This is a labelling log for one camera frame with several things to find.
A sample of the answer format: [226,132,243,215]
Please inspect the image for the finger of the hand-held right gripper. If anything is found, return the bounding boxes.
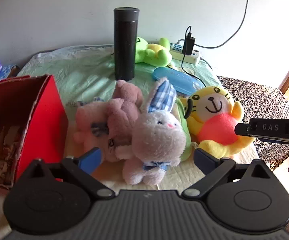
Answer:
[235,123,256,138]

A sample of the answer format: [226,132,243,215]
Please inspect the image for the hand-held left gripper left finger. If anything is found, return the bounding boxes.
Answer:
[28,147,116,200]

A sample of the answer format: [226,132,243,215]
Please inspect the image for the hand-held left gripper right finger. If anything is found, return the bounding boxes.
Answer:
[181,148,271,200]

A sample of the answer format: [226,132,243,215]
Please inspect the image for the green plush toy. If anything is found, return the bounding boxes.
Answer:
[176,97,193,162]

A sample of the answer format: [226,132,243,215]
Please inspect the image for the yellow tiger plush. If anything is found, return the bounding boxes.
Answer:
[179,86,256,159]

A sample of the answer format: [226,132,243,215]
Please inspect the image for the white rabbit plush plaid ears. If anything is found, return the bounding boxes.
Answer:
[115,77,187,186]

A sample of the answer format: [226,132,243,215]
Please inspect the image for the red cardboard box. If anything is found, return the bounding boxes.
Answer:
[0,74,69,193]

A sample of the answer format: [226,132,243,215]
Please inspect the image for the pink bear plush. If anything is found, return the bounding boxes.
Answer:
[73,80,144,163]

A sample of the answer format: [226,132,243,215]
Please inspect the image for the brown patterned cloth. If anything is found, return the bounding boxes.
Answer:
[217,76,289,170]

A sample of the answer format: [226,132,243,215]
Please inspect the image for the white power strip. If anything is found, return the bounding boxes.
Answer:
[169,42,201,65]

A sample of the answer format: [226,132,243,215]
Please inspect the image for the light green bed sheet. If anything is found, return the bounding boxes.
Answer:
[16,44,258,192]

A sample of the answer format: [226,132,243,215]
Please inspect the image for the green frog plush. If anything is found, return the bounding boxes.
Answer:
[135,37,173,67]

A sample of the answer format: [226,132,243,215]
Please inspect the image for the black thermos bottle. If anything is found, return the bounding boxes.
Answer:
[113,7,140,82]

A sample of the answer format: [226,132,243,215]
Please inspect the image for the blue checked cloth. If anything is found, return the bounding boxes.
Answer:
[0,64,20,82]

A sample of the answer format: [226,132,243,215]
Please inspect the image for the black charger cable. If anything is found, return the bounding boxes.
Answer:
[181,54,207,88]

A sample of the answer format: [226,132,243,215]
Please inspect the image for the grey wall cable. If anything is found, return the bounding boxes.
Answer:
[194,0,254,49]

